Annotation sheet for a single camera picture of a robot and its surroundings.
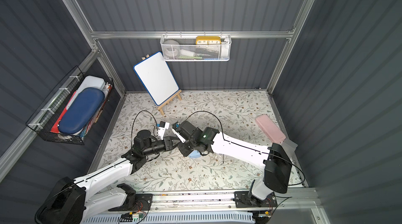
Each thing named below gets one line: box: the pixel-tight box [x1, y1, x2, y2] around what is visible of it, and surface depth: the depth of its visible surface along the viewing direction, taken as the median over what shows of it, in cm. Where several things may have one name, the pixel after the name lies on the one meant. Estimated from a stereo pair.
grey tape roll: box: [162, 39, 180, 59], surface depth 90 cm
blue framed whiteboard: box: [132, 51, 180, 106], surface depth 96 cm
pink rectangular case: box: [255, 114, 287, 143], surface depth 100 cm
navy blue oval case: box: [58, 87, 106, 134], surface depth 69 cm
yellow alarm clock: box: [195, 36, 222, 46], surface depth 90 cm
